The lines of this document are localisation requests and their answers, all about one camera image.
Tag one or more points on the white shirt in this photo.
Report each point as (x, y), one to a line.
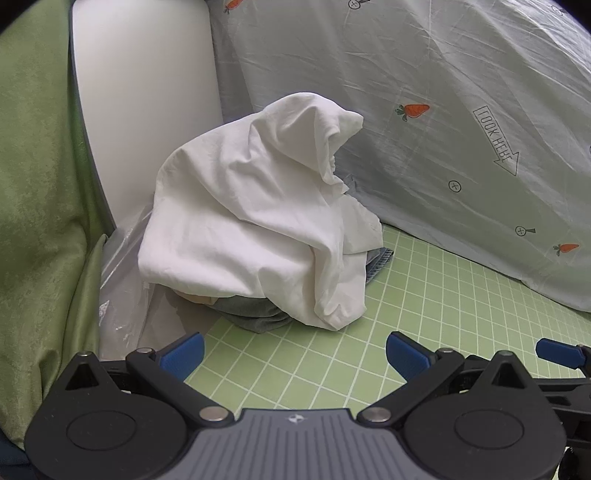
(249, 207)

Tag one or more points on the green grid cutting mat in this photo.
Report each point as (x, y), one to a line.
(323, 364)

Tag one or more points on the green curtain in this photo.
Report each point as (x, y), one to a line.
(41, 184)

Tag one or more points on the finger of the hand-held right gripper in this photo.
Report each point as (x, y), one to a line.
(559, 353)

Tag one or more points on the clear plastic bag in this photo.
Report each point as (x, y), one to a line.
(124, 286)

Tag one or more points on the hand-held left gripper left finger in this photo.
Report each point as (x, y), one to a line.
(182, 356)

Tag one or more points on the blue denim garment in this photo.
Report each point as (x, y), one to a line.
(376, 265)

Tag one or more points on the carrot print quilt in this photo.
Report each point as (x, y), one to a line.
(438, 92)

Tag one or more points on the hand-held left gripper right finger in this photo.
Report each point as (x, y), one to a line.
(407, 356)

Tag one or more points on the beige garment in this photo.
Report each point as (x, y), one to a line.
(198, 299)

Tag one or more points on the grey garment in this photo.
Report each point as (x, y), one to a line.
(258, 318)

